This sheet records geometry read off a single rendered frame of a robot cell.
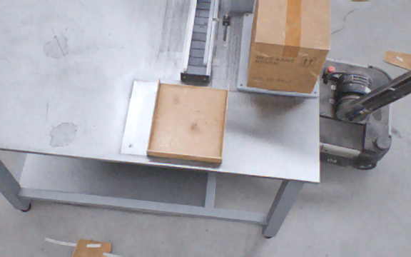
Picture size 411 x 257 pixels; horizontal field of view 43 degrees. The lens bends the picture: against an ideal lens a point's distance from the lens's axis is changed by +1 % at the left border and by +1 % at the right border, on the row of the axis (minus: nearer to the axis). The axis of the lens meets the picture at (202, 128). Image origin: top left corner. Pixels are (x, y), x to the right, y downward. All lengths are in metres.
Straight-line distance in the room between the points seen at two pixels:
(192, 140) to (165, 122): 0.12
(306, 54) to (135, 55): 0.66
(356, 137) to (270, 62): 0.95
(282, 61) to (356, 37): 1.54
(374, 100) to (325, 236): 0.71
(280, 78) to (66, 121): 0.77
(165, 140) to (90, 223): 0.92
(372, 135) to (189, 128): 1.07
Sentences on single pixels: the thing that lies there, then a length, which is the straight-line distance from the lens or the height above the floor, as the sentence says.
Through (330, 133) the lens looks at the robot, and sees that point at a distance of 2.58.
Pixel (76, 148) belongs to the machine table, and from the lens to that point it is 1.83.
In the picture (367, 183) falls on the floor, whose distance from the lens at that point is 2.79.
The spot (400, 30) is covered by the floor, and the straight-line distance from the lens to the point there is 3.39.
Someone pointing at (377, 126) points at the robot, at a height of 0.28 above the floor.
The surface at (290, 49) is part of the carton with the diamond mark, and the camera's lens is 1.71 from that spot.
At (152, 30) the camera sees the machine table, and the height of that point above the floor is 0.83.
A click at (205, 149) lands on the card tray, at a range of 1.78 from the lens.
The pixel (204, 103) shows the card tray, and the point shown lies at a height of 0.83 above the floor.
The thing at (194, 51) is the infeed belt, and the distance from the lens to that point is 1.94.
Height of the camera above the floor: 2.44
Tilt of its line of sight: 62 degrees down
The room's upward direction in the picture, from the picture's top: 4 degrees clockwise
